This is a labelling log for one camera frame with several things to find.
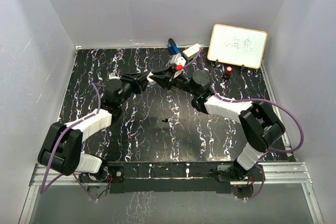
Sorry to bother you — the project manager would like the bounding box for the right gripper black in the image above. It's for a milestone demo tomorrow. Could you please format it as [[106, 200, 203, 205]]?
[[150, 66, 199, 97]]

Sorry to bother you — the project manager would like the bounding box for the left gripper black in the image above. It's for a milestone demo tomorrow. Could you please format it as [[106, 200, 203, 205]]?
[[117, 72, 151, 107]]

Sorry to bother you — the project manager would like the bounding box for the white earbud charging case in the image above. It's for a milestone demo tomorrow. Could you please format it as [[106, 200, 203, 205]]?
[[146, 72, 156, 86]]

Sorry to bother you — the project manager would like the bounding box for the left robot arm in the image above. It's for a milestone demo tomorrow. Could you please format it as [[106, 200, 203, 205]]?
[[38, 72, 152, 182]]

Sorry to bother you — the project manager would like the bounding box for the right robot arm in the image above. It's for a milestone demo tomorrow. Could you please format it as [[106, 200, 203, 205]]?
[[147, 67, 286, 180]]

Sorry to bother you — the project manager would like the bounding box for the blue stapler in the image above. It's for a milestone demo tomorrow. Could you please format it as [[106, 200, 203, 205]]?
[[167, 38, 181, 55]]

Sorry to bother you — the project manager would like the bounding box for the small white box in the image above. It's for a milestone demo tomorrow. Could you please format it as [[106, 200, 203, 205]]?
[[182, 44, 201, 60]]

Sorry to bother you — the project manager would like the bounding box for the red emergency stop button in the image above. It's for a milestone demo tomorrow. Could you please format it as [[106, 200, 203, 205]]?
[[223, 66, 233, 79]]

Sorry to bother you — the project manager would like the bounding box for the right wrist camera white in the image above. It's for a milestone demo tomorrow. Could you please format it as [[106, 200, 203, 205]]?
[[170, 53, 186, 71]]

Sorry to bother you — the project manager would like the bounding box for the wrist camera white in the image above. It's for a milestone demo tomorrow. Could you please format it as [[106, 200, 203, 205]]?
[[170, 53, 186, 71], [109, 72, 120, 80]]

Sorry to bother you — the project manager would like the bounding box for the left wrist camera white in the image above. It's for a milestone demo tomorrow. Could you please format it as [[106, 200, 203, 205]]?
[[109, 72, 120, 80]]

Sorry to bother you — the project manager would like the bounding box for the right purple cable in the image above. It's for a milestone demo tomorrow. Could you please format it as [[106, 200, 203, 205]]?
[[182, 47, 305, 200]]

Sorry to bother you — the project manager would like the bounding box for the purple cable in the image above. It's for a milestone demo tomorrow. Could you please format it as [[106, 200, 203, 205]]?
[[39, 82, 107, 200], [182, 47, 305, 200]]

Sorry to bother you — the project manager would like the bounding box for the whiteboard with yellow frame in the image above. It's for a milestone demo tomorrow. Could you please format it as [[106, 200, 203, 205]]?
[[207, 24, 268, 69]]

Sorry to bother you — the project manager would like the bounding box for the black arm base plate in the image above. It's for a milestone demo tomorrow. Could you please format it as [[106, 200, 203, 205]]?
[[78, 161, 266, 195]]

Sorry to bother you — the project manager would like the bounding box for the aluminium rail frame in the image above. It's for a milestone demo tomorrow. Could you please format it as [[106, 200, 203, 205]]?
[[19, 162, 324, 223]]

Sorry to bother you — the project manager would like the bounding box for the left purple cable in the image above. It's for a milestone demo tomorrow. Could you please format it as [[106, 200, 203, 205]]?
[[39, 82, 107, 200]]

